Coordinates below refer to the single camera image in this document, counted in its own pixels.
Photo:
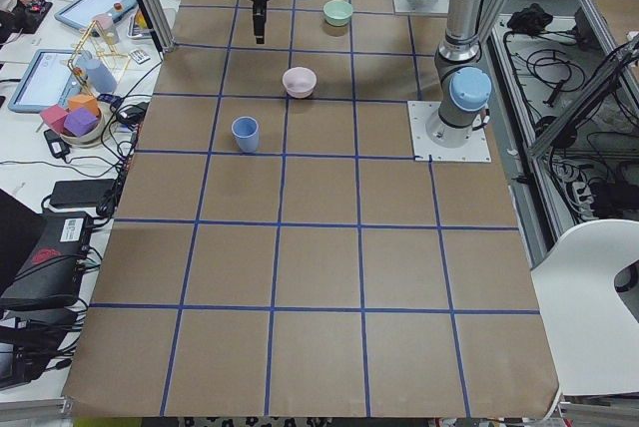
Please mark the pale pink cup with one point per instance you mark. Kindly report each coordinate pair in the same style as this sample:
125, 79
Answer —
104, 27

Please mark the teach pendant far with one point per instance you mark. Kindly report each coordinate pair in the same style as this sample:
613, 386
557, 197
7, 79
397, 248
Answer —
80, 13

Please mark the bowl of foam blocks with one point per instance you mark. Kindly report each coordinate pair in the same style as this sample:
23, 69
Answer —
80, 124

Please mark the teach pendant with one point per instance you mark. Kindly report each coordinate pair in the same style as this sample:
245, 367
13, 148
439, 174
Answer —
80, 13
47, 81

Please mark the blue cup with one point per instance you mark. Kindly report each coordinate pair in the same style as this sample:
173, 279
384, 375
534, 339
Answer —
246, 131

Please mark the white chair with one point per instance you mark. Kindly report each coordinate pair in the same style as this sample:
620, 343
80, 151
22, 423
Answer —
592, 334

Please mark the pink bowl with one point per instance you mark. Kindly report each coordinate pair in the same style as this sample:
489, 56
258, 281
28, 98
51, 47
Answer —
299, 82

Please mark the teach pendant near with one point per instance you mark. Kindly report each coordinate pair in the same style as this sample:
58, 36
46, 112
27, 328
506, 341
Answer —
47, 81

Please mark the mint green bowl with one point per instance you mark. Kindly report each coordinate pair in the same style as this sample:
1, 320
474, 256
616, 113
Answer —
337, 13

